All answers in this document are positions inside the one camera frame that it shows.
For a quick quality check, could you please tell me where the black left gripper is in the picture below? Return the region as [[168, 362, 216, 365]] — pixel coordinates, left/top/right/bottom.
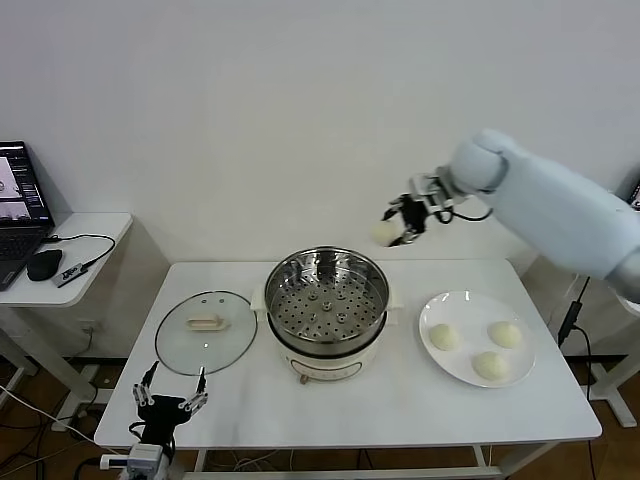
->
[[131, 360, 209, 446]]

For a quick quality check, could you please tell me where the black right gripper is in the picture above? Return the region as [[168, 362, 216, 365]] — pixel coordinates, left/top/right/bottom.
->
[[382, 194, 431, 247]]

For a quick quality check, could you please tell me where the white steamed baozi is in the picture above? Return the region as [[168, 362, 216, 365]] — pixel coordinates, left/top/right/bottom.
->
[[487, 321, 524, 349], [429, 323, 462, 353], [472, 351, 511, 386], [368, 222, 399, 247]]

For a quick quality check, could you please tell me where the glass lid with cream handle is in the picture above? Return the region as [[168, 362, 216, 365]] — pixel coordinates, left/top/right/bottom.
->
[[154, 291, 259, 376]]

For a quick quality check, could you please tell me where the perforated steel steamer basket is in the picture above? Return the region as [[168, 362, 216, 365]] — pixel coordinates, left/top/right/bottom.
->
[[264, 245, 391, 347]]

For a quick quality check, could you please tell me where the white round plate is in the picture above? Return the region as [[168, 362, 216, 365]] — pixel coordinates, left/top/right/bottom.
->
[[418, 291, 538, 390]]

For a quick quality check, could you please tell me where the white side table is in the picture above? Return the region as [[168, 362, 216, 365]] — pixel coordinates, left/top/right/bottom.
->
[[0, 212, 135, 419], [587, 294, 640, 431]]

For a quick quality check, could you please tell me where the grey usb hub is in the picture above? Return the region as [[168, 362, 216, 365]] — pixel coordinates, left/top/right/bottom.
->
[[54, 262, 91, 289]]

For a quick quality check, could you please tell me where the cream electric cooker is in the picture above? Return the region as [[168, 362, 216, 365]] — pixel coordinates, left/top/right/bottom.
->
[[251, 279, 405, 386]]

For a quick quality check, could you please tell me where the black computer mouse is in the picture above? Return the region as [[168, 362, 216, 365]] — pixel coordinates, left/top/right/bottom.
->
[[26, 248, 65, 282]]

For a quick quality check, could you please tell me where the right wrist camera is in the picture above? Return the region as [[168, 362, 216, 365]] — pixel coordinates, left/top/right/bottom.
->
[[408, 172, 456, 214]]

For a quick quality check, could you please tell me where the white floor cable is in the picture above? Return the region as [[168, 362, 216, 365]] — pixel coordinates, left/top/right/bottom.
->
[[0, 382, 126, 459]]

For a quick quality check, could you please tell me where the black usb cable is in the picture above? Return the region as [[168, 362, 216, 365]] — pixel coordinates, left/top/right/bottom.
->
[[42, 232, 117, 267]]

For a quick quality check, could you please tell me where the black power cable with adapter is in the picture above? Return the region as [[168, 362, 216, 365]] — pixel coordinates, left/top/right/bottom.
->
[[557, 277, 599, 404]]

